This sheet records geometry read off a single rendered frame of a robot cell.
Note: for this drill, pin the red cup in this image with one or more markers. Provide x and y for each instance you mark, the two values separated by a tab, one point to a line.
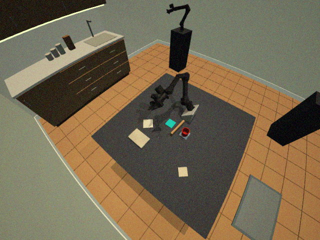
184	131

